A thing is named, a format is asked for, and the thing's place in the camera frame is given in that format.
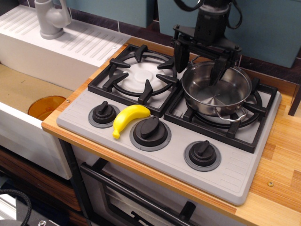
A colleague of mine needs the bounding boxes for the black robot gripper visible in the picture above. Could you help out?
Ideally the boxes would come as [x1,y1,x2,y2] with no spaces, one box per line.
[173,6,242,85]

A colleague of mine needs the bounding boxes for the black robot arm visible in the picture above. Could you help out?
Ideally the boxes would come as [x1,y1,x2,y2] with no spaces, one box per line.
[172,0,242,86]

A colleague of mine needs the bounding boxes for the stainless steel pot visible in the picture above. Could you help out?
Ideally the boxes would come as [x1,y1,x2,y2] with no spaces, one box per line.
[182,61,252,122]

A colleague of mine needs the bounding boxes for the black left burner grate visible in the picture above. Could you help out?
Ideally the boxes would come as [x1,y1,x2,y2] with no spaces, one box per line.
[88,44,182,117]

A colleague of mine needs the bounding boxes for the black burner grate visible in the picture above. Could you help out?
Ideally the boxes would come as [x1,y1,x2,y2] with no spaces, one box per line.
[164,78,281,153]
[88,44,182,117]

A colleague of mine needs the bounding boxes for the black right burner grate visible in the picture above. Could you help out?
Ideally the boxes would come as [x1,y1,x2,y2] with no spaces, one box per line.
[164,78,281,153]

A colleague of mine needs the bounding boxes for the black middle stove knob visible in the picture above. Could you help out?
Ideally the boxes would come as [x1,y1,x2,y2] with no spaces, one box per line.
[130,116,172,152]

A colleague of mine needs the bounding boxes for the black stove knob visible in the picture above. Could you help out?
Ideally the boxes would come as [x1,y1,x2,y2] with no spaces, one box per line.
[130,116,172,152]
[88,101,120,129]
[184,140,222,172]

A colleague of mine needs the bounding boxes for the grey toy stove top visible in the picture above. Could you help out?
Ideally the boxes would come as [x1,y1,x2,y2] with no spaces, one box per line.
[55,43,282,206]

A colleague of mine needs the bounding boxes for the yellow toy banana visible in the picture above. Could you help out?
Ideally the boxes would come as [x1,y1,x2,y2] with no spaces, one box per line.
[112,105,151,139]

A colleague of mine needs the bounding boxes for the black right stove knob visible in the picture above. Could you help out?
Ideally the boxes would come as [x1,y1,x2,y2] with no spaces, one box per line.
[184,140,222,172]

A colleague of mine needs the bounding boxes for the black left stove knob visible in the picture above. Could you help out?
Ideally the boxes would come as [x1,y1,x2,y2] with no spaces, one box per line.
[88,101,120,129]

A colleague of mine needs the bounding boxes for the grey toy faucet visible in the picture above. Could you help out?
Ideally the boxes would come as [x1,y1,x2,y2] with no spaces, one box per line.
[34,0,71,40]

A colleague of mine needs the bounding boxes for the toy oven door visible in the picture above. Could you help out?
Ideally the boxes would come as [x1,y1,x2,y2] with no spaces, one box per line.
[72,145,240,226]

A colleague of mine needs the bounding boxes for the orange plastic bowl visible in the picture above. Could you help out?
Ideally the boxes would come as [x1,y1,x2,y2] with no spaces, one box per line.
[27,96,66,121]

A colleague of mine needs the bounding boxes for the white toy sink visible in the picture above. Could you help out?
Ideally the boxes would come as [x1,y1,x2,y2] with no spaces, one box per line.
[0,5,129,180]

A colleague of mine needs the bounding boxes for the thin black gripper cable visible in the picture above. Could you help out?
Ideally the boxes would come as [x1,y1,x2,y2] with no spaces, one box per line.
[227,0,243,30]

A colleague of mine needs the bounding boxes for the black oven door handle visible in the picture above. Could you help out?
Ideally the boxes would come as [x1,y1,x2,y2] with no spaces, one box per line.
[80,158,197,226]

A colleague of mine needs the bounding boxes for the black braided foreground cable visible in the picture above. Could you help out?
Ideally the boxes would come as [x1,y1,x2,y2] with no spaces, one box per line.
[0,189,32,226]

